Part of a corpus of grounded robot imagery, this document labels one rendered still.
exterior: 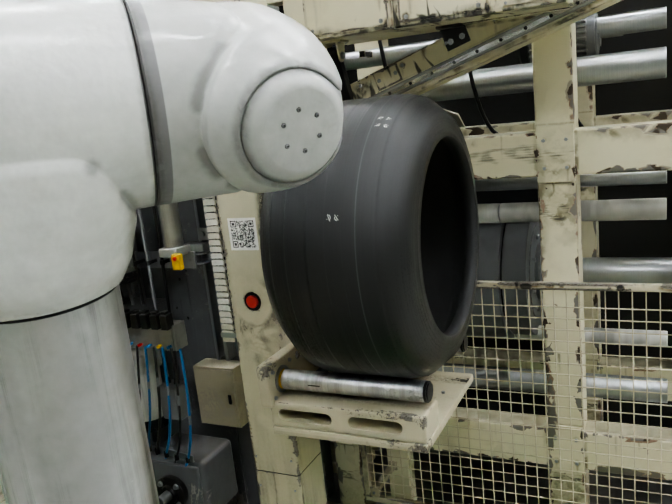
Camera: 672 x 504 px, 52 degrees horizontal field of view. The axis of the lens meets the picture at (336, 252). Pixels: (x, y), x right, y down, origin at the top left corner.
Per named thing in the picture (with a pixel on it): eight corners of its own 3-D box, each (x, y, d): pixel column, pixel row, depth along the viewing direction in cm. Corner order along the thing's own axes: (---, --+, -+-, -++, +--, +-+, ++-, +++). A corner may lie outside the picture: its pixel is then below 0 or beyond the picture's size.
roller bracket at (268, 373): (260, 408, 150) (254, 367, 148) (337, 344, 185) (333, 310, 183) (273, 410, 149) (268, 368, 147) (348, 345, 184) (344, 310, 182)
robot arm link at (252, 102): (292, -24, 53) (110, -15, 48) (394, 6, 38) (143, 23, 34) (298, 140, 59) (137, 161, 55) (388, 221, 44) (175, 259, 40)
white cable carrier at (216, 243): (223, 341, 166) (193, 144, 156) (234, 334, 171) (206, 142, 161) (238, 342, 165) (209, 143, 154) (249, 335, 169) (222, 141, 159)
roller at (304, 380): (277, 391, 152) (274, 372, 151) (286, 383, 156) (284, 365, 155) (427, 407, 137) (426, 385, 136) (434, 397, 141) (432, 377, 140)
